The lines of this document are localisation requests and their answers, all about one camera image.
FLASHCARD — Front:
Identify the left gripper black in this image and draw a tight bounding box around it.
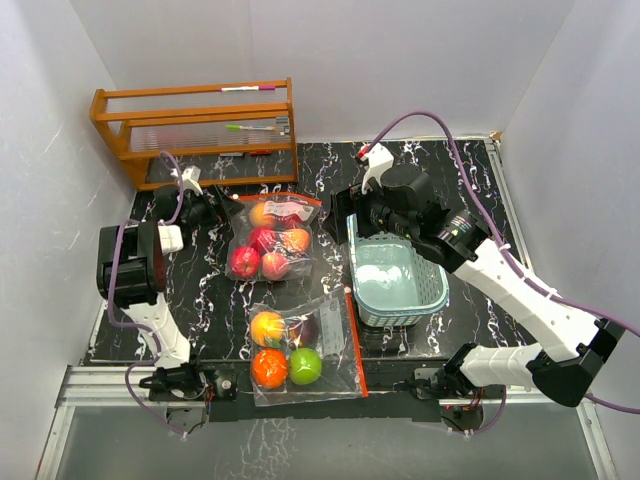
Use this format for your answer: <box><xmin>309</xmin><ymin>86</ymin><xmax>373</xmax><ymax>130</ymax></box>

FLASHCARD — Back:
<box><xmin>180</xmin><ymin>185</ymin><xmax>244</xmax><ymax>229</ymax></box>

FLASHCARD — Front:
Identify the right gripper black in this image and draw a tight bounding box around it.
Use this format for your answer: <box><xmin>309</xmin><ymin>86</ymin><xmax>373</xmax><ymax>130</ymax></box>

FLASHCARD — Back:
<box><xmin>322</xmin><ymin>180</ymin><xmax>417</xmax><ymax>246</ymax></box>

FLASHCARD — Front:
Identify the yellow orange peach toy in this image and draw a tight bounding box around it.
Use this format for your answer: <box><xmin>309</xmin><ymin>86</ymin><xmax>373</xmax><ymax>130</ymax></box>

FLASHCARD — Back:
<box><xmin>249</xmin><ymin>201</ymin><xmax>277</xmax><ymax>228</ymax></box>

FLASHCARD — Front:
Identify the bright red apple toy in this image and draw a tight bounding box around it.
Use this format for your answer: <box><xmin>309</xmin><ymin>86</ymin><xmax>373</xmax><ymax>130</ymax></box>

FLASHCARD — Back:
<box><xmin>229</xmin><ymin>246</ymin><xmax>261</xmax><ymax>279</ymax></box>

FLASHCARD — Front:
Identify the pink peach toy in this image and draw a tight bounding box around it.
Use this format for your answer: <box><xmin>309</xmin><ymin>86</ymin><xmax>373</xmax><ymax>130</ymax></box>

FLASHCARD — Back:
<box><xmin>279</xmin><ymin>210</ymin><xmax>305</xmax><ymax>229</ymax></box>

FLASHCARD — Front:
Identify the small orange peach toy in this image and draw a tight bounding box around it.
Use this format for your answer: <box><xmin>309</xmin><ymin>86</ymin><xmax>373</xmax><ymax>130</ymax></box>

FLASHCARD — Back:
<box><xmin>280</xmin><ymin>228</ymin><xmax>311</xmax><ymax>254</ymax></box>

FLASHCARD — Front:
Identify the light blue plastic basket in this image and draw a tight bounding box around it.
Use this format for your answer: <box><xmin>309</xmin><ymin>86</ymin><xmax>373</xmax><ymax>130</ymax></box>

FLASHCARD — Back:
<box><xmin>347</xmin><ymin>215</ymin><xmax>449</xmax><ymax>328</ymax></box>

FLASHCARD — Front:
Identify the yellow lemon toy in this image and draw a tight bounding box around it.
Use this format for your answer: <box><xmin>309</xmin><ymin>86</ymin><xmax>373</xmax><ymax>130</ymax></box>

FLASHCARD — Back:
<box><xmin>250</xmin><ymin>311</ymin><xmax>286</xmax><ymax>348</ymax></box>

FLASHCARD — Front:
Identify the clear zip bag orange zipper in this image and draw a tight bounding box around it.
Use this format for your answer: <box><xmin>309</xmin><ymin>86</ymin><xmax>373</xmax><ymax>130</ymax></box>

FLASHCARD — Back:
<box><xmin>249</xmin><ymin>286</ymin><xmax>369</xmax><ymax>407</ymax></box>

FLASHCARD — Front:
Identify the orange persimmon toy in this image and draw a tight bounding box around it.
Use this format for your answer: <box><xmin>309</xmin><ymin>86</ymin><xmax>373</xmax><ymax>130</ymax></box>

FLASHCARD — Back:
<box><xmin>251</xmin><ymin>348</ymin><xmax>288</xmax><ymax>389</ymax></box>

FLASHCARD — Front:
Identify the green apple toy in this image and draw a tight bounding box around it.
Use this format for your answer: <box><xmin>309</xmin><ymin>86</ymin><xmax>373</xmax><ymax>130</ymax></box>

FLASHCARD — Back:
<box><xmin>289</xmin><ymin>348</ymin><xmax>323</xmax><ymax>385</ymax></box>

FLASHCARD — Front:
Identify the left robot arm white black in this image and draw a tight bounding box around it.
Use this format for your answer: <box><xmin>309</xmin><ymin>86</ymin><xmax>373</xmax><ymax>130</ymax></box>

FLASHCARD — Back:
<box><xmin>96</xmin><ymin>185</ymin><xmax>242</xmax><ymax>399</ymax></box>

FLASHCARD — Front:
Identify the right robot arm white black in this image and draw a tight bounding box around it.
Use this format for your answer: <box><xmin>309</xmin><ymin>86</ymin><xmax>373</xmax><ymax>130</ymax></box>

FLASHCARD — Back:
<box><xmin>323</xmin><ymin>165</ymin><xmax>625</xmax><ymax>407</ymax></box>

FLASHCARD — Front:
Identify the wooden shelf rack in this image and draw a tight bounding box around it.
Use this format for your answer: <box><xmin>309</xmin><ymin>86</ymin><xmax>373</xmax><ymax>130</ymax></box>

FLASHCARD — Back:
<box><xmin>89</xmin><ymin>78</ymin><xmax>299</xmax><ymax>191</ymax></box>

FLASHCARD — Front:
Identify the green marker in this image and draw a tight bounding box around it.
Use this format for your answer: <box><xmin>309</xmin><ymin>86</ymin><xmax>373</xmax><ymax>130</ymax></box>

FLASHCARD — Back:
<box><xmin>225</xmin><ymin>124</ymin><xmax>277</xmax><ymax>132</ymax></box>

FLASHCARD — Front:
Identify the pink white marker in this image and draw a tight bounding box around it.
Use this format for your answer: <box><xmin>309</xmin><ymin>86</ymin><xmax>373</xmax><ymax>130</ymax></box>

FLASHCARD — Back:
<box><xmin>219</xmin><ymin>84</ymin><xmax>277</xmax><ymax>93</ymax></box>

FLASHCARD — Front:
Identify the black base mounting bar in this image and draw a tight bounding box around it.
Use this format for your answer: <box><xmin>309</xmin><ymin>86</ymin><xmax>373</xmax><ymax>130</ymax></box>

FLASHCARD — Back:
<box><xmin>139</xmin><ymin>357</ymin><xmax>486</xmax><ymax>426</ymax></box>

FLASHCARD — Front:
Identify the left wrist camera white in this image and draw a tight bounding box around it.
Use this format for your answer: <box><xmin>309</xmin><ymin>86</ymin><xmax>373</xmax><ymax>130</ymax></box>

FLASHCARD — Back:
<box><xmin>170</xmin><ymin>165</ymin><xmax>203</xmax><ymax>196</ymax></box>

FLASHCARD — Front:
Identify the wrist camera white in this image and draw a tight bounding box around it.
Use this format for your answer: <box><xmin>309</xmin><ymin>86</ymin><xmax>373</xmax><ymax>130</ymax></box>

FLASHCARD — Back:
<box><xmin>357</xmin><ymin>143</ymin><xmax>394</xmax><ymax>194</ymax></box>
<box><xmin>170</xmin><ymin>165</ymin><xmax>203</xmax><ymax>196</ymax></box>

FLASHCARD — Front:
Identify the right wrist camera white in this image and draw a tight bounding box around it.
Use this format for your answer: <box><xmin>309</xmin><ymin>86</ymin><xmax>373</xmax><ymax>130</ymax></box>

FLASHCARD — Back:
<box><xmin>357</xmin><ymin>143</ymin><xmax>394</xmax><ymax>194</ymax></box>

